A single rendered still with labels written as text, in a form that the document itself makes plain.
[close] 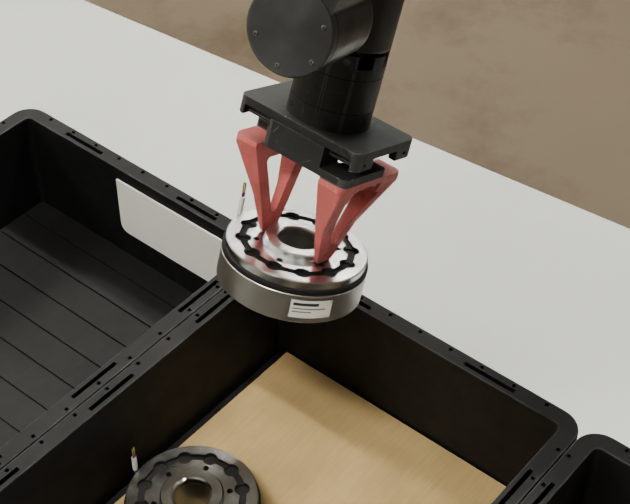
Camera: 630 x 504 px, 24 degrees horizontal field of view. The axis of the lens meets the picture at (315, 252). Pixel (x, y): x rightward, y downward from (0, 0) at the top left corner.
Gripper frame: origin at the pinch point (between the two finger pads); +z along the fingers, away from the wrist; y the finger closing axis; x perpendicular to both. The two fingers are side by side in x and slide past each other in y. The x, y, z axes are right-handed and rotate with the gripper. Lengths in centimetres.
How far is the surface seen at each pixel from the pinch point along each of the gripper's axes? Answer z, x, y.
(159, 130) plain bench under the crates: 23, 44, -50
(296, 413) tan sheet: 21.1, 10.9, -2.6
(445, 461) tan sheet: 19.7, 14.6, 9.7
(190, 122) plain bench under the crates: 22, 47, -48
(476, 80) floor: 49, 172, -78
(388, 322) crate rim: 9.9, 12.3, 2.4
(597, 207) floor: 55, 157, -39
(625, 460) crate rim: 9.7, 12.5, 23.7
